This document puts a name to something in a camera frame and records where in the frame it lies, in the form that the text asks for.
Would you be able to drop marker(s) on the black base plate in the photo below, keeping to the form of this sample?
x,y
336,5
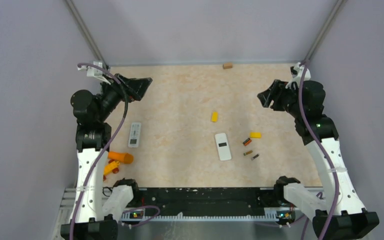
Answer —
x,y
259,203

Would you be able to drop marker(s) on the right aluminium frame post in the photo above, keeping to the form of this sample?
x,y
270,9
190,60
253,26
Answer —
x,y
333,14

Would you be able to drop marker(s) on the white cable duct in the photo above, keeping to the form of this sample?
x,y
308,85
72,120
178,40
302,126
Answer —
x,y
198,218

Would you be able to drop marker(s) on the brown wooden block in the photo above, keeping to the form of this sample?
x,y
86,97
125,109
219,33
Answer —
x,y
227,65

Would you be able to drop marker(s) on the aluminium frame post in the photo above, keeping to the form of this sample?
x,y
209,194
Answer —
x,y
333,14
84,31

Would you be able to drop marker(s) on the white remote control back up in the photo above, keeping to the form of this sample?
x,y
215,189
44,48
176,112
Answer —
x,y
223,147

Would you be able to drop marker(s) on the left aluminium frame post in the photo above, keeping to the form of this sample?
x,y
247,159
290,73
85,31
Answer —
x,y
84,31

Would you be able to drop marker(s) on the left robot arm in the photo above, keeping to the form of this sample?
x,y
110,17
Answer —
x,y
91,217

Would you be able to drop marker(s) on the white remote with buttons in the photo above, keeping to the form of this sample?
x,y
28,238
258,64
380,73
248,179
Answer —
x,y
134,135

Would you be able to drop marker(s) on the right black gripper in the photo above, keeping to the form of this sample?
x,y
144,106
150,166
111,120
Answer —
x,y
274,92

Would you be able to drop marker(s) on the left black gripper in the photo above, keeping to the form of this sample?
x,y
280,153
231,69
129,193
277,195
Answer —
x,y
136,86

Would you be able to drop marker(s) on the yellow block right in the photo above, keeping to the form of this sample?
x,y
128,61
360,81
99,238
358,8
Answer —
x,y
255,135

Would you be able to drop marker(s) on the green orange battery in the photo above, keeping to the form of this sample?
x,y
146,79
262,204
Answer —
x,y
247,142

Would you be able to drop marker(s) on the orange cone toy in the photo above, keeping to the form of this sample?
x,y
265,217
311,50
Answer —
x,y
124,158

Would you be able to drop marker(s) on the yellow toy car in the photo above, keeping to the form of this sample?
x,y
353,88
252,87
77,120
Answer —
x,y
111,167

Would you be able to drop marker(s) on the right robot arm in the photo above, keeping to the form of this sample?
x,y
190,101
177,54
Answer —
x,y
340,215

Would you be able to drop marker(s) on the gold battery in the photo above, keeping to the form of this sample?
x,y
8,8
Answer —
x,y
247,152

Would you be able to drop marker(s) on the yellow block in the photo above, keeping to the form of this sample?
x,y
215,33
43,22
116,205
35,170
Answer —
x,y
255,135
214,117

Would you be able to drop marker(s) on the yellow block centre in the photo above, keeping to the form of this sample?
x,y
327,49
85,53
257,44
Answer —
x,y
214,117

